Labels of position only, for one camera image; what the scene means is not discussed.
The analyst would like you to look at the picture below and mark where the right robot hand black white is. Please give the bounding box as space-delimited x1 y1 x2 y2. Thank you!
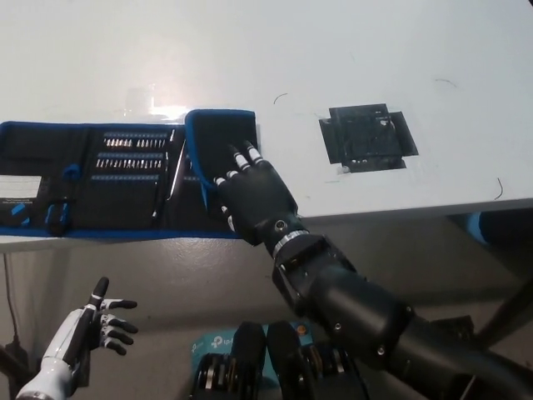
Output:
214 140 301 248

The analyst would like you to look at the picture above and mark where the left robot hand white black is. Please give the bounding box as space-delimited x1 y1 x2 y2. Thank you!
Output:
41 277 139 368

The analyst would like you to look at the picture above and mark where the blue-edged black fabric toolkit case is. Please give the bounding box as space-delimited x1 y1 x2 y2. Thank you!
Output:
0 108 262 241

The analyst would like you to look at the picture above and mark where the black box on floor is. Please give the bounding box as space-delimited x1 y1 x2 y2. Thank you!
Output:
0 341 31 378

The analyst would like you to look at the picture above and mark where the thin silver extension rod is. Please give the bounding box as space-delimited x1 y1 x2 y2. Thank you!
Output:
167 139 187 202

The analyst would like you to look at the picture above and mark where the black flexible shaft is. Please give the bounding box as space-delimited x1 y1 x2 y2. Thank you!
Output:
151 149 172 220

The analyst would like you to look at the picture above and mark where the black tape patch on table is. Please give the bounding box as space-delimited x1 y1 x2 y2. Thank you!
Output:
318 102 419 170

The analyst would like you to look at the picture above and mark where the teal tp-link box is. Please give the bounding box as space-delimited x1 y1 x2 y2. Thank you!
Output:
190 319 312 378

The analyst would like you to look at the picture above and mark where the white paper card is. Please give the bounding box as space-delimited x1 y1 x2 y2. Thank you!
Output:
0 175 43 199

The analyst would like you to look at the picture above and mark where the blue object under table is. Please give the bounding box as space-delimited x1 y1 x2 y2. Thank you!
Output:
448 212 487 246

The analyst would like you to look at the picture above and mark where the black tape patch on floor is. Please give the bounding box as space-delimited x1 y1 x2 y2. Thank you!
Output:
416 315 476 341

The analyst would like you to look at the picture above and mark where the black table leg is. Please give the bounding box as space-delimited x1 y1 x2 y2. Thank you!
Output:
474 285 533 348

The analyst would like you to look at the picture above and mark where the thin black cable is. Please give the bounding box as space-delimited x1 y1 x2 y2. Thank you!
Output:
2 253 21 349

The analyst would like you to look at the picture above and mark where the black blue screwdriver handle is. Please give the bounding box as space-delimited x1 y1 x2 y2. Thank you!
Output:
46 200 71 235

